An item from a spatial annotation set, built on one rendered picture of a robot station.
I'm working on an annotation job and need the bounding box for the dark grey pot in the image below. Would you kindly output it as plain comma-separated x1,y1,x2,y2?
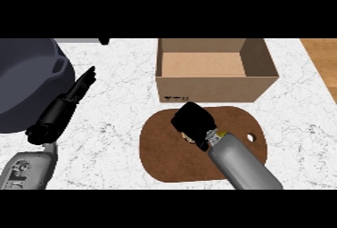
0,38,77,134

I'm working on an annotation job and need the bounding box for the grey flat object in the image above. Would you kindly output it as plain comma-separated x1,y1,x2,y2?
51,38,100,45

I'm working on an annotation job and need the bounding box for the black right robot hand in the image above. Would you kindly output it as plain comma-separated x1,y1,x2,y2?
170,101,218,151

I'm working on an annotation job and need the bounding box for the brown cardboard box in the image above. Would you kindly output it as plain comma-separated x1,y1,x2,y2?
153,38,280,104

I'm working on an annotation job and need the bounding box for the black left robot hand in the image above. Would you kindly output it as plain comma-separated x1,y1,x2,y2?
25,65,97,146

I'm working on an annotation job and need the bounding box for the cupcake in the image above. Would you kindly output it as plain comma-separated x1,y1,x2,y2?
181,133,198,144

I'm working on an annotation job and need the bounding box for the brown wooden cutting board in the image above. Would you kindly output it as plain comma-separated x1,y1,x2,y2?
139,105,269,183

